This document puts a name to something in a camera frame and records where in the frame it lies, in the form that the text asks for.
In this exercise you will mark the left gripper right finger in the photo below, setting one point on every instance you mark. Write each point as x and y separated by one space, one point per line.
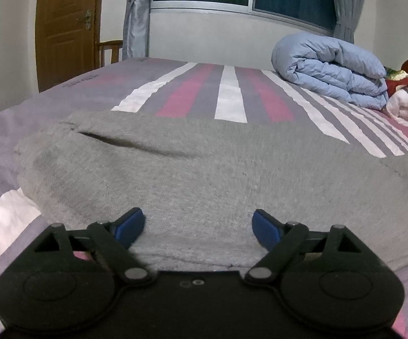
295 252

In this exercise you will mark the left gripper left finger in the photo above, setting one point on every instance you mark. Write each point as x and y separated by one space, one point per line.
101 251

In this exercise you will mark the grey sweat pants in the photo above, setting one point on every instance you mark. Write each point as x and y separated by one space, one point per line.
198 182

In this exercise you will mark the striped purple pink bedsheet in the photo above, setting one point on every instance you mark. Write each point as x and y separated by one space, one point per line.
177 89

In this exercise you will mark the folded light blue duvet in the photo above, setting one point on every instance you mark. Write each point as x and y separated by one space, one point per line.
331 67

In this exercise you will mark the red folded cloth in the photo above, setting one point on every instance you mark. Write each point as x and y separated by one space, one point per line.
405 86

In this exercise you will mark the wooden chair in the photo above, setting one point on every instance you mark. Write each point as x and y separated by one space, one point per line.
101 48

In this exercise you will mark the brown wooden door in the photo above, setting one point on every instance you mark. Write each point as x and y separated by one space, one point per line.
66 35

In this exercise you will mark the grey curtain left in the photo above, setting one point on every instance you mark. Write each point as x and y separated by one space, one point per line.
136 28

